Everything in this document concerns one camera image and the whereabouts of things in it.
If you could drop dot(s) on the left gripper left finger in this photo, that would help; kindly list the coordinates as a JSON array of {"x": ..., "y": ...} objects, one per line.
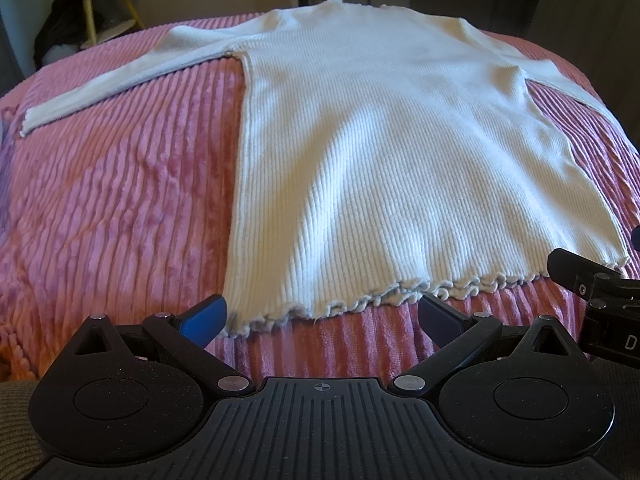
[{"x": 184, "y": 338}]

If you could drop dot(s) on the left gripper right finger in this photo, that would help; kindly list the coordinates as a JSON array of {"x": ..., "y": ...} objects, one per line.
[{"x": 460, "y": 339}]

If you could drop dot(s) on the white ribbed knit sweater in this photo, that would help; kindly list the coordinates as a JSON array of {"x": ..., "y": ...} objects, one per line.
[{"x": 383, "y": 154}]

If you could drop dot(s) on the pink ribbed bed blanket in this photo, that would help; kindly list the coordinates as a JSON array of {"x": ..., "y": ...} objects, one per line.
[{"x": 126, "y": 208}]

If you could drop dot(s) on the yellow-legged shelf stand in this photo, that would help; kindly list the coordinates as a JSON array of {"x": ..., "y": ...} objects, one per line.
[{"x": 106, "y": 20}]

